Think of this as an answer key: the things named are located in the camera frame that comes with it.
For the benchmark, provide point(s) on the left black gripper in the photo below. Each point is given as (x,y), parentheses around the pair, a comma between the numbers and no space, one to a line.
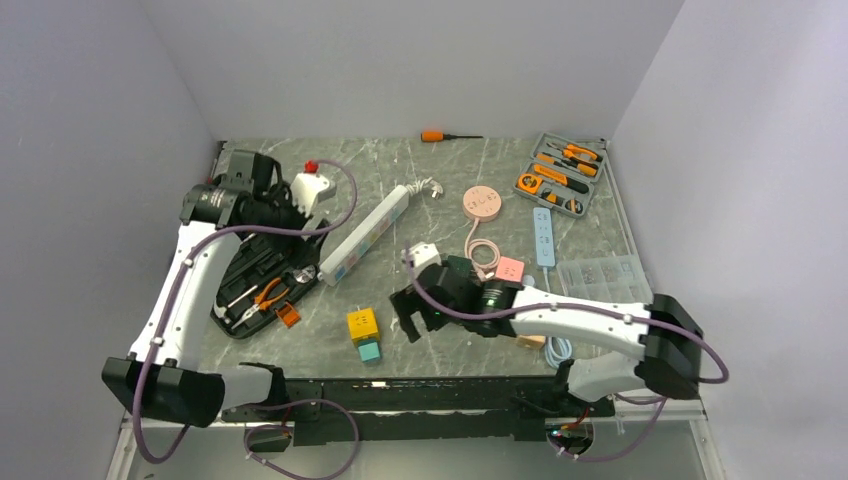
(282,196)

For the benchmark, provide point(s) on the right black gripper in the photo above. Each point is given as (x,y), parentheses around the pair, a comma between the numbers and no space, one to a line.
(406,303)

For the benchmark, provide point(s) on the pink cube adapter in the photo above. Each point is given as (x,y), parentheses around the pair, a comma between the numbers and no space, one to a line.
(510,270)

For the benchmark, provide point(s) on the black tool case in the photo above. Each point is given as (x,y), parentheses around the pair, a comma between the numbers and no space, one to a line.
(267,277)

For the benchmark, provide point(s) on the tan wooden cube adapter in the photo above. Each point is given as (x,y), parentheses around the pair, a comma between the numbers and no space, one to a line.
(535,342)

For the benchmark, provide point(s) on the light blue power strip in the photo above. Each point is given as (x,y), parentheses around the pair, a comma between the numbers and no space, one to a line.
(543,236)

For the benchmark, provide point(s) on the yellow cube adapter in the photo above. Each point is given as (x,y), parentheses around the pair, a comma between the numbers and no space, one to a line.
(362,325)

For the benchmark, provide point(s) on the teal small plug adapter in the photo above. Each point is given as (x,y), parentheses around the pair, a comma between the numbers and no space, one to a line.
(369,351)

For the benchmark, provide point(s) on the white power strip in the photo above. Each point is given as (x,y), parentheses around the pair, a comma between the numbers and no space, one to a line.
(356,245)

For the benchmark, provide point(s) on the clear plastic screw box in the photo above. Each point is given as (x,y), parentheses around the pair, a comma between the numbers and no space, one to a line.
(616,279)

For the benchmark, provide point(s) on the grey tool case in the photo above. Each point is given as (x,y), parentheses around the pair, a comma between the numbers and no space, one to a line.
(567,169)

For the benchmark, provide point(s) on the dark green cube adapter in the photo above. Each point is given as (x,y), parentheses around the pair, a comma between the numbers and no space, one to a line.
(460,265)

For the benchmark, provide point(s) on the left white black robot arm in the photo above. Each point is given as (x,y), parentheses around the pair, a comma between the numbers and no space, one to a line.
(159,378)

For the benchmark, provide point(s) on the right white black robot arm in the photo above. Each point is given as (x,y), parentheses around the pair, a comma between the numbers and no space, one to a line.
(656,346)

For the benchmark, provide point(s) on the yellow tape measure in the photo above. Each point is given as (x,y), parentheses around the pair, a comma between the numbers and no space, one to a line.
(528,183)

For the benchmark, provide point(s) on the black electrical tape roll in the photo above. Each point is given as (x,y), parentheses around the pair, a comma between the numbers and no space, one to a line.
(574,206)

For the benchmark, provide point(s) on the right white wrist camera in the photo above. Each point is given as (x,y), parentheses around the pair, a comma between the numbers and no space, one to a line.
(420,256)

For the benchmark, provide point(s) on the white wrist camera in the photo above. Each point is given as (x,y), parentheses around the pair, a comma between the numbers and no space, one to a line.
(309,188)
(420,256)

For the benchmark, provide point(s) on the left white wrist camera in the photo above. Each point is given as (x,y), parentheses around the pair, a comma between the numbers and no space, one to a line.
(309,188)

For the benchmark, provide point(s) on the orange handled pliers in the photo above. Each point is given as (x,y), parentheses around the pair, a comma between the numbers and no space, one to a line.
(273,292)

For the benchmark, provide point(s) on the orange handled screwdriver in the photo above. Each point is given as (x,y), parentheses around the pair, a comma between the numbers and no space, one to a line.
(439,136)

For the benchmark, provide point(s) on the black aluminium base frame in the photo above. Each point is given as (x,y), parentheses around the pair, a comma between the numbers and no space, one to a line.
(524,408)

